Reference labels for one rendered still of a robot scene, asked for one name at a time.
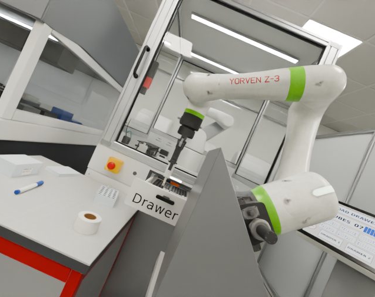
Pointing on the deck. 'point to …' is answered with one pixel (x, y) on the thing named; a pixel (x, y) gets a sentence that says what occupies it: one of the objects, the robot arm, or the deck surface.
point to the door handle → (140, 60)
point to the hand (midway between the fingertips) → (169, 170)
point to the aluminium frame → (331, 55)
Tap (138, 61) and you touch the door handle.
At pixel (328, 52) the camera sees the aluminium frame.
